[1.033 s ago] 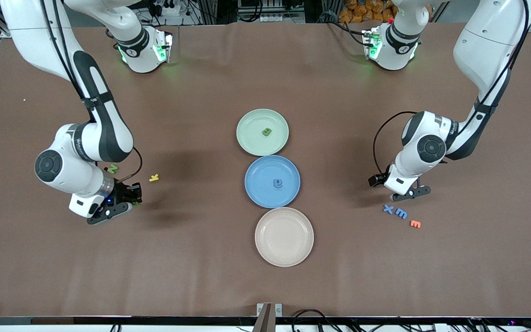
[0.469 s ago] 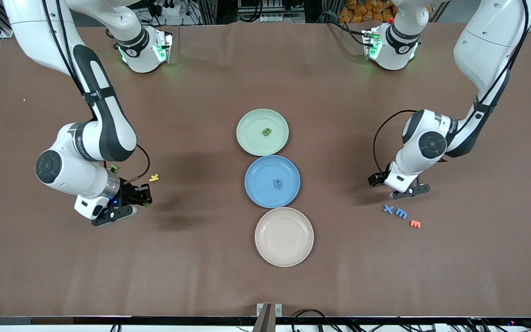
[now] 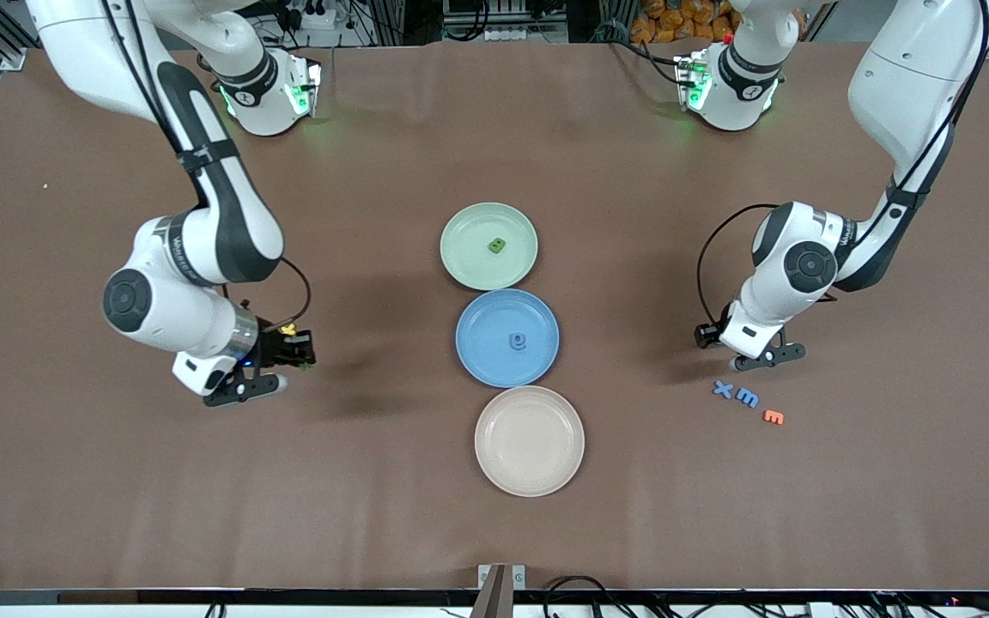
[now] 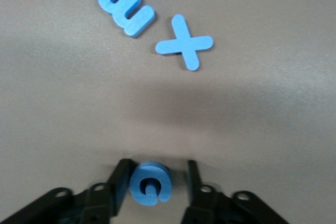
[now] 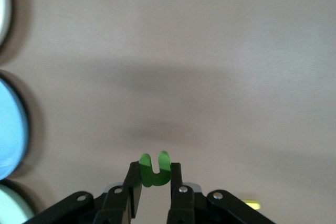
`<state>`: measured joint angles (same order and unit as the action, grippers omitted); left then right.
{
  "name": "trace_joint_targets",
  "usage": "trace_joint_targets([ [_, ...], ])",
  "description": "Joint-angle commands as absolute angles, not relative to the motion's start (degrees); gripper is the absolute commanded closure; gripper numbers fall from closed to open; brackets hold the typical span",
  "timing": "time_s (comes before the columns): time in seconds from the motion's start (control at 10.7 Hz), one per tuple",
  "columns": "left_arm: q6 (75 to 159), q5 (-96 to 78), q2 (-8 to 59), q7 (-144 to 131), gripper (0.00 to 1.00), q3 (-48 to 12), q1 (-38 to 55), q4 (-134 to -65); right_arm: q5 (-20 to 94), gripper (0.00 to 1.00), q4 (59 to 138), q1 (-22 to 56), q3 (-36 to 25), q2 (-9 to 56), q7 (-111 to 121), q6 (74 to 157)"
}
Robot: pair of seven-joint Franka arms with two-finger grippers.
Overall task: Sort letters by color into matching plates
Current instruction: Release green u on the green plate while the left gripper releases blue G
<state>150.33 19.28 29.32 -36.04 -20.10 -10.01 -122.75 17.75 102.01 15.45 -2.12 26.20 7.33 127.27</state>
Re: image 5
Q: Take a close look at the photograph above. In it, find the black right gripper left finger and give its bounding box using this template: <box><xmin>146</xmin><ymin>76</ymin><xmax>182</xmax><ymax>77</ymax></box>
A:
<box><xmin>94</xmin><ymin>161</ymin><xmax>144</xmax><ymax>224</ymax></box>

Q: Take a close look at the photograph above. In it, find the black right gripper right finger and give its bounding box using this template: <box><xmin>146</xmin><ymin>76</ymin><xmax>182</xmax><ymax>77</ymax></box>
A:
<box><xmin>167</xmin><ymin>162</ymin><xmax>195</xmax><ymax>224</ymax></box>

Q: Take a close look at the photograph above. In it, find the green foam letter U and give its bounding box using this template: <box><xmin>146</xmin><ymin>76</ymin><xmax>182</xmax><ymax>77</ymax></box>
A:
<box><xmin>138</xmin><ymin>150</ymin><xmax>172</xmax><ymax>188</ymax></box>

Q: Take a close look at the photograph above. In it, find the yellow foam letter K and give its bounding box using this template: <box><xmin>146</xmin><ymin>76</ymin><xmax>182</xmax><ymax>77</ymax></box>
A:
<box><xmin>241</xmin><ymin>199</ymin><xmax>262</xmax><ymax>210</ymax></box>

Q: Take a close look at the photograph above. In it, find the pale green round plate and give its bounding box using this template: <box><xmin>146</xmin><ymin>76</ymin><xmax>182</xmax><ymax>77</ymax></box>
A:
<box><xmin>0</xmin><ymin>183</ymin><xmax>35</xmax><ymax>224</ymax></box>

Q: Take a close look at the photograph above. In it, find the blue round plate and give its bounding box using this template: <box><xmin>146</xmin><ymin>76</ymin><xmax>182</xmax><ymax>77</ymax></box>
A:
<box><xmin>0</xmin><ymin>77</ymin><xmax>31</xmax><ymax>180</ymax></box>

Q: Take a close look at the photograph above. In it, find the beige round plate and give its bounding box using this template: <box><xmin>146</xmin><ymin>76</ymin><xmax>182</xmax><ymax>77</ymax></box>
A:
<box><xmin>0</xmin><ymin>0</ymin><xmax>14</xmax><ymax>49</ymax></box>

